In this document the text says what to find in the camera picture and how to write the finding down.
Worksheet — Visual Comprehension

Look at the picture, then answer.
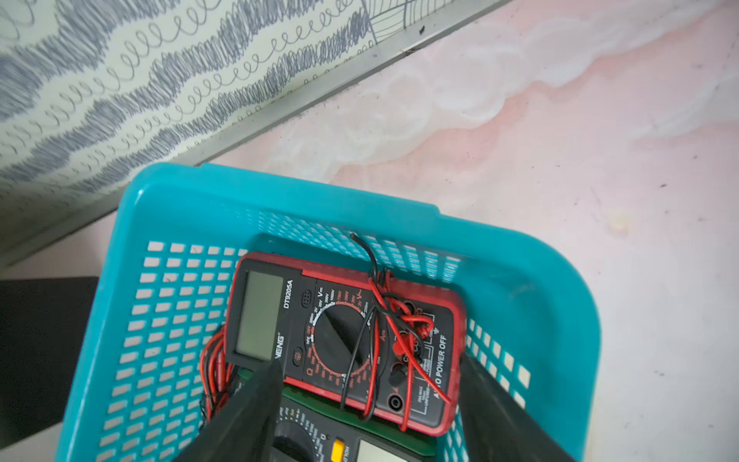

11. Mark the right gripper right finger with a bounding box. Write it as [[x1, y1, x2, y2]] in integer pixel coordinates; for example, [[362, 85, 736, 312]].
[[459, 353, 573, 461]]

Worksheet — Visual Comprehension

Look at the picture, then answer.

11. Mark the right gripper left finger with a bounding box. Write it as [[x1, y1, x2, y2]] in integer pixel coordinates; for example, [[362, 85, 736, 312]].
[[176, 360, 283, 461]]

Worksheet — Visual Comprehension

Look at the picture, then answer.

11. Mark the dark green multimeter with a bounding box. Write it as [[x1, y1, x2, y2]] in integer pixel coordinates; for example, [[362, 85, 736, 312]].
[[269, 385, 437, 461]]

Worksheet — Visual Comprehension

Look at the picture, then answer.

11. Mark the red black multimeter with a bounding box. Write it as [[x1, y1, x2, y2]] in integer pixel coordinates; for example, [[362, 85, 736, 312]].
[[225, 252, 467, 436]]

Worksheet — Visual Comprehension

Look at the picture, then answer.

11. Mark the teal plastic basket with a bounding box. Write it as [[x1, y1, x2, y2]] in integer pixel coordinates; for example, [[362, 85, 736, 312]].
[[56, 164, 600, 461]]

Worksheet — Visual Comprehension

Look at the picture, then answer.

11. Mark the yellow black toolbox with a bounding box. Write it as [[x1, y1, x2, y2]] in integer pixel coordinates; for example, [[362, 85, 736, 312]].
[[1, 276, 98, 449]]

